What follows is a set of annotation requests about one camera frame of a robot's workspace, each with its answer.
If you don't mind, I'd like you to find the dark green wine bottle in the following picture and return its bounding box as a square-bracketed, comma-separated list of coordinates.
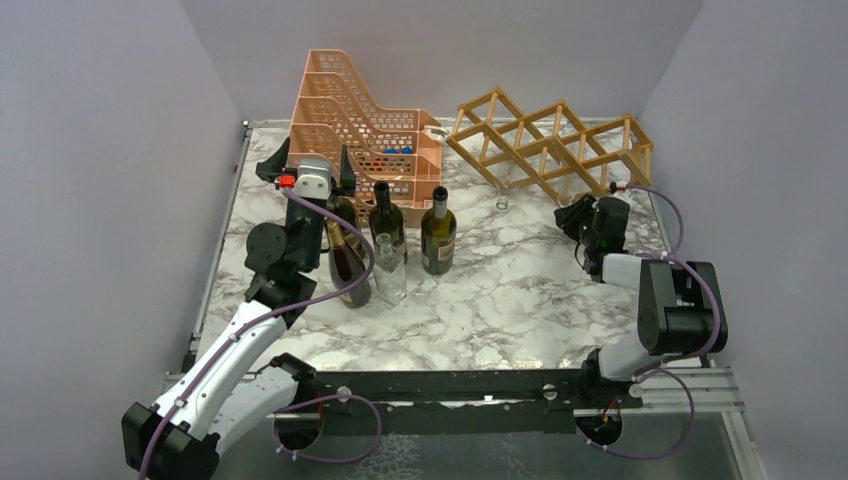
[368, 181, 408, 263]

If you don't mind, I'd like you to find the red bottle gold cap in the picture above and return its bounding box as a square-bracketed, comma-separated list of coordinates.
[325, 219, 371, 308]

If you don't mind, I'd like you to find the green bottle silver cap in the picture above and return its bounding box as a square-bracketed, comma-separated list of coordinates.
[421, 186, 457, 275]

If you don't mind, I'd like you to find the dark bottle brown label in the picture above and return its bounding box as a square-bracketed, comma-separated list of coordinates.
[328, 196, 368, 260]

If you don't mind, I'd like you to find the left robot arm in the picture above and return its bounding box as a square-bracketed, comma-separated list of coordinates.
[121, 142, 356, 479]

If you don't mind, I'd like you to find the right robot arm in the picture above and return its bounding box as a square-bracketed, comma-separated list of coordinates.
[554, 195, 729, 407]

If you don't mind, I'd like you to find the wooden wine rack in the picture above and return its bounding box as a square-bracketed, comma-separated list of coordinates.
[445, 86, 654, 205]

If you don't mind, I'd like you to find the peach plastic file organizer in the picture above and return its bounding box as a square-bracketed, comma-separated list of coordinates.
[288, 49, 442, 229]

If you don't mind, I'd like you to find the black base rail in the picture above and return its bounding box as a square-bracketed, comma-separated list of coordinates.
[272, 369, 642, 442]

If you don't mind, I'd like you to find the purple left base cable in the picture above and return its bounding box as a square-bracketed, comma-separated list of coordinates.
[272, 394, 383, 466]

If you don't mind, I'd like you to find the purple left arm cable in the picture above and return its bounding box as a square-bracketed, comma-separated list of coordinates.
[137, 187, 376, 480]

